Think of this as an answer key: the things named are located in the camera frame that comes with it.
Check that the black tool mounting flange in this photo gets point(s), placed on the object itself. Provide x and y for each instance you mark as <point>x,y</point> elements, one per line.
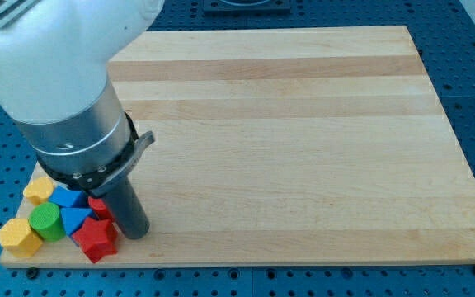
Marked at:
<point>99,168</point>

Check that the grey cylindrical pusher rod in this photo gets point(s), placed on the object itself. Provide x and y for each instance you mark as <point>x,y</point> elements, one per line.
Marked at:
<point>125,207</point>

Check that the red star block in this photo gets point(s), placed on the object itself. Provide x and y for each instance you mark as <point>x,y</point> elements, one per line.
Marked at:
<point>96,238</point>

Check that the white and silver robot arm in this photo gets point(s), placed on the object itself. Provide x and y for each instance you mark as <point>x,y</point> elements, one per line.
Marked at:
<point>55,86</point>

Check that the red block behind rod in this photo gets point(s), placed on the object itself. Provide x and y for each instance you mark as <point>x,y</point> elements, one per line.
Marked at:
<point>100,209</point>

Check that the blue cube block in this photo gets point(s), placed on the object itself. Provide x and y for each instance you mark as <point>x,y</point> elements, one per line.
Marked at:
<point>65,198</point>

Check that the blue triangle block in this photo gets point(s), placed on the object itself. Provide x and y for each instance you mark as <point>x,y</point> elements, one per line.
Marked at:
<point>73,218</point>

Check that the yellow heart block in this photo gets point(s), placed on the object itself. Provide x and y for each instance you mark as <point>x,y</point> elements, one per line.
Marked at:
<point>39,190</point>

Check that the green cylinder block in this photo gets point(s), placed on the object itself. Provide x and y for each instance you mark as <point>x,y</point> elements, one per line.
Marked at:
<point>46,220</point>

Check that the yellow hexagon block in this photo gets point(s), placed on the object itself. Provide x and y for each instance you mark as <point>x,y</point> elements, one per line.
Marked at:
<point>18,238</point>

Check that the wooden board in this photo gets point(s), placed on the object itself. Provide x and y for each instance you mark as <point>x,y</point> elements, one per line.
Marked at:
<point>292,147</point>

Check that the black square base plate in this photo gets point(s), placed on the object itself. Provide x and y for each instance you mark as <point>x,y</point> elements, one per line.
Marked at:
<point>246,6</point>

